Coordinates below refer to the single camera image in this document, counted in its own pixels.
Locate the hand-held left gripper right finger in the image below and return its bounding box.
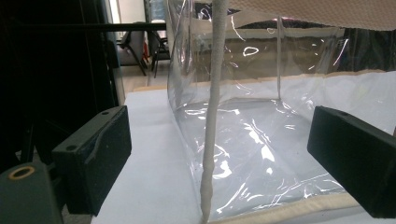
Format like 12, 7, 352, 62
306, 105, 396, 219

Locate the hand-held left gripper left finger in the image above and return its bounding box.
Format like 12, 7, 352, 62
51, 105, 133, 217

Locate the clear plastic storage bag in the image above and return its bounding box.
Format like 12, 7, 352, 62
165, 0, 396, 224

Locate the black folding chair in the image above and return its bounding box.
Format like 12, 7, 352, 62
117, 21, 171, 78

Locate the black metal stand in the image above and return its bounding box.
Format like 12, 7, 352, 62
0, 0, 167, 166

